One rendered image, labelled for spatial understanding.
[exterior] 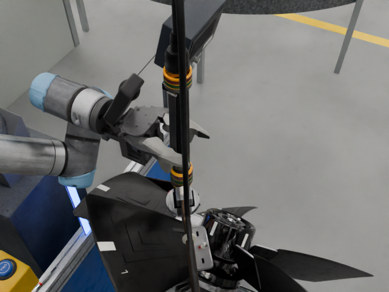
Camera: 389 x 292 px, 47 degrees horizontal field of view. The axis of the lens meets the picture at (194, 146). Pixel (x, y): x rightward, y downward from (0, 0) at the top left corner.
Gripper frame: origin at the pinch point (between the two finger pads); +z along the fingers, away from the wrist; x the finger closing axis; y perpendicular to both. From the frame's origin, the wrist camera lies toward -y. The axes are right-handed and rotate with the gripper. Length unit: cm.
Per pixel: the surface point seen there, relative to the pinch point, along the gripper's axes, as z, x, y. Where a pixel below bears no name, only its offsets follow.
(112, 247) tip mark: -5.2, 19.5, 8.8
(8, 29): -182, -102, 102
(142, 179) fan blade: -20.6, -9.4, 35.5
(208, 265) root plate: 6.9, 7.1, 27.1
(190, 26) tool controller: -35, -62, 27
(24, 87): -182, -97, 146
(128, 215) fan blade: -7.6, 11.7, 12.0
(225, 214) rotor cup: 4.4, -6.8, 29.6
